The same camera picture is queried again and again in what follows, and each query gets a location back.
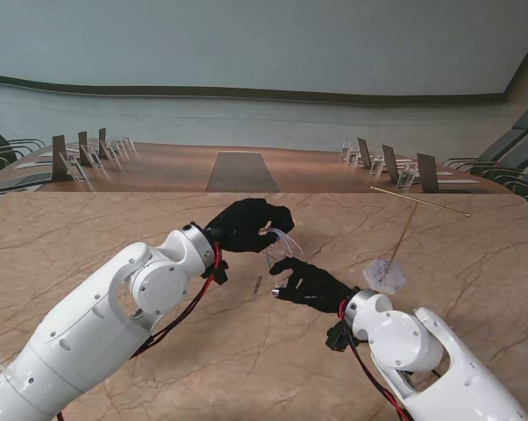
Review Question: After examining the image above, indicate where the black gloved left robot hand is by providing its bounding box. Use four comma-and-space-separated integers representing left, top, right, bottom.
204, 197, 296, 255

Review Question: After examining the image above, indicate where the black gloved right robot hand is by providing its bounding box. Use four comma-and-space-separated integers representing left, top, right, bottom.
268, 256, 353, 317

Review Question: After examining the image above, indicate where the white wired earphone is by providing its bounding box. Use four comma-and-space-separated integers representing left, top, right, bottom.
261, 226, 304, 275

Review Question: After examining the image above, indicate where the gold rack with marble base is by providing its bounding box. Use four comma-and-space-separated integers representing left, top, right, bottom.
362, 186, 470, 296

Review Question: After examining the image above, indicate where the brown conference table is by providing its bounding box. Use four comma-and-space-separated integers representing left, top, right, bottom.
0, 140, 516, 196

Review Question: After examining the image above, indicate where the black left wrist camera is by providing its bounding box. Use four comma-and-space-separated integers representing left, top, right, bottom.
202, 260, 231, 287

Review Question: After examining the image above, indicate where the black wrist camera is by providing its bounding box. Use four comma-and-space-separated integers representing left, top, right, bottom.
202, 260, 231, 287
325, 322, 355, 353

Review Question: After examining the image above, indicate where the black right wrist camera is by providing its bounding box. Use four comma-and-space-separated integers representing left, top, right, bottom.
325, 322, 355, 353

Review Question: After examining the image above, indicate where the red black right arm cable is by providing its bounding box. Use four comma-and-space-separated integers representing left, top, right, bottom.
338, 300, 414, 421

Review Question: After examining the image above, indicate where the red black arm cable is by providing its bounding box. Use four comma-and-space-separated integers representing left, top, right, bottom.
338, 300, 414, 421
55, 240, 224, 421

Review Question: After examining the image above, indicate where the red black left arm cable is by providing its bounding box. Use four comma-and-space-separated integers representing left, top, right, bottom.
55, 240, 224, 421

